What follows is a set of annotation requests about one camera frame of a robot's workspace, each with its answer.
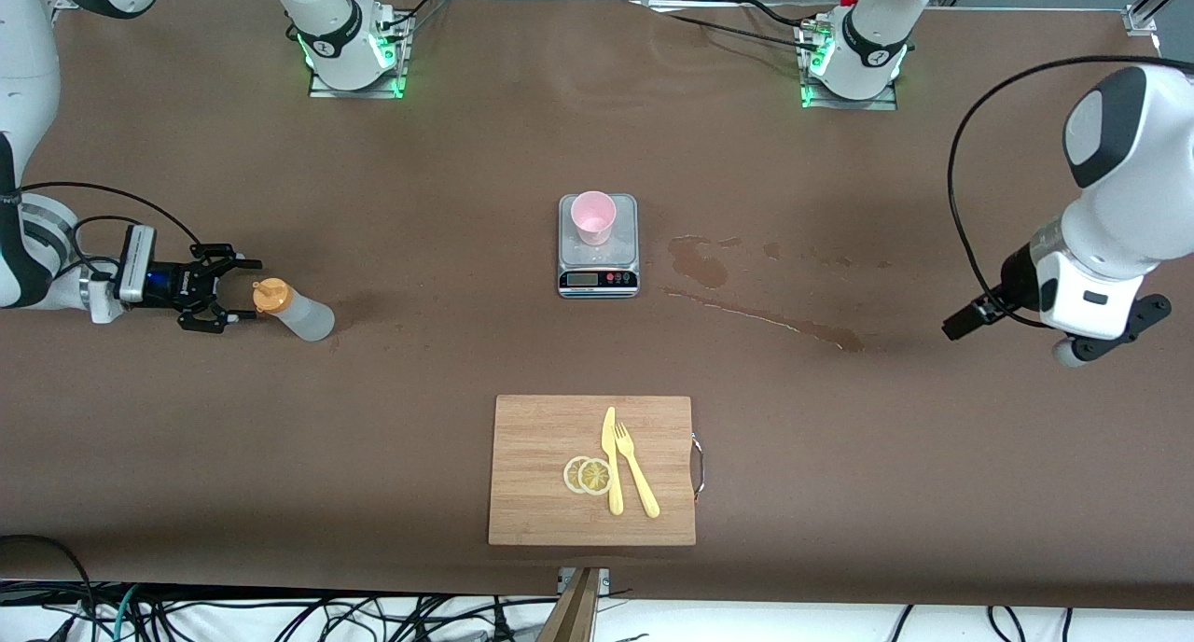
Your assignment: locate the translucent sauce bottle orange cap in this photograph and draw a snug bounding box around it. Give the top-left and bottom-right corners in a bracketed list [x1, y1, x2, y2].
[252, 277, 337, 343]

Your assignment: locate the pink plastic cup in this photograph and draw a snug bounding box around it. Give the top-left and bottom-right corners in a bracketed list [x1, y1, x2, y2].
[571, 190, 618, 246]

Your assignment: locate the long brown sauce streak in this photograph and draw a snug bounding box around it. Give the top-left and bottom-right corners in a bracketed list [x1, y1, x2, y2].
[665, 288, 866, 354]

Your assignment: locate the large brown sauce puddle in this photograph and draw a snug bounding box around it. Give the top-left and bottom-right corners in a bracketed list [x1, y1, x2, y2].
[669, 236, 731, 290]

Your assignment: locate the brown table cover sheet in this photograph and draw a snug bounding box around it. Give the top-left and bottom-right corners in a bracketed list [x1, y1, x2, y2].
[0, 0, 1194, 611]

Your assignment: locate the yellow plastic fork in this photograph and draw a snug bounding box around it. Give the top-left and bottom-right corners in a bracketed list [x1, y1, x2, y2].
[615, 422, 661, 520]

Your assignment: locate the silver digital kitchen scale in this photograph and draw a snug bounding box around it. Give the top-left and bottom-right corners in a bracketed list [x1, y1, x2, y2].
[557, 193, 642, 300]

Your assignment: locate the yellow plastic knife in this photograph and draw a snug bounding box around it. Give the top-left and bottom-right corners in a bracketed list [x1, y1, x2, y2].
[602, 406, 625, 517]

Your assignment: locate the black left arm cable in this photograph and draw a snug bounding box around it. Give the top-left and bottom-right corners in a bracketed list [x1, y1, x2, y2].
[946, 55, 1194, 331]

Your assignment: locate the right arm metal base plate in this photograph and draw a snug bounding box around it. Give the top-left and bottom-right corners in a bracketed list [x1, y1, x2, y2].
[308, 6, 410, 101]

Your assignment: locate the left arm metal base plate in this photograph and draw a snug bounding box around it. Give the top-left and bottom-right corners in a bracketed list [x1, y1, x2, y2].
[799, 15, 899, 112]

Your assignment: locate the black looped floor cable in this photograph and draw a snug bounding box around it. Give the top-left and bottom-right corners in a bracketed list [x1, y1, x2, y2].
[0, 534, 99, 642]

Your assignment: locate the aluminium frame corner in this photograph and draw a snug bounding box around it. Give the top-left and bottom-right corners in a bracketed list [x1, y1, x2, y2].
[1123, 0, 1194, 36]

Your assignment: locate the teal floor cable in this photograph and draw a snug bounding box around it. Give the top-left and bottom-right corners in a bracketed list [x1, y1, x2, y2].
[110, 583, 143, 642]

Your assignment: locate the wooden cutting board metal handle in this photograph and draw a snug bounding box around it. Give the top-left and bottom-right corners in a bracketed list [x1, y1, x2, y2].
[488, 395, 706, 547]

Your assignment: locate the black base power cable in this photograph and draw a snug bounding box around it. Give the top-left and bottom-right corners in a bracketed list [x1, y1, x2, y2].
[651, 0, 831, 55]

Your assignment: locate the wooden post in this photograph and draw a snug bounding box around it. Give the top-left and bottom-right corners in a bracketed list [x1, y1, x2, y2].
[536, 567, 601, 642]

